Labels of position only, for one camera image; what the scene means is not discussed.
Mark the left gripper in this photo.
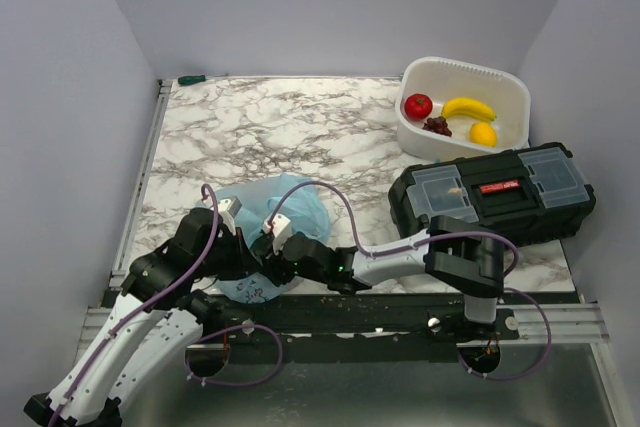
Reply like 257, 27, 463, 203
194, 226, 263, 281

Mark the blue plastic bag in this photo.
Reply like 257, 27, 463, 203
216, 173, 332, 304

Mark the red fake tomato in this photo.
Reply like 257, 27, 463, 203
404, 93, 433, 121

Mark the dark red fake fruit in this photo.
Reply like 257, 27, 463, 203
423, 116, 452, 137

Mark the yellow fake lemon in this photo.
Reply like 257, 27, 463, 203
469, 122, 498, 147

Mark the yellow fake banana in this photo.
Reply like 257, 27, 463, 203
441, 97, 497, 122

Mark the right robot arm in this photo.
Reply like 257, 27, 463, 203
251, 216, 512, 339

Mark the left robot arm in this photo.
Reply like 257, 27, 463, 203
24, 198, 256, 426

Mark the white plastic tub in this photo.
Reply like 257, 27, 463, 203
395, 57, 531, 161

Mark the black tool box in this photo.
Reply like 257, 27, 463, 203
388, 142, 596, 247

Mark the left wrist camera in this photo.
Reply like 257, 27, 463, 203
217, 196, 242, 235

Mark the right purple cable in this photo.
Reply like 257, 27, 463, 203
264, 180, 553, 382

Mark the purple cable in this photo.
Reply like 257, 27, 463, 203
47, 183, 284, 427
264, 180, 553, 382

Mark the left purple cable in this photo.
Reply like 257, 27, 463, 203
47, 183, 284, 427

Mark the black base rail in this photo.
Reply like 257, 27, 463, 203
186, 294, 519, 365

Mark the green handled screwdriver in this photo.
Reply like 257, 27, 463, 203
177, 73, 229, 86

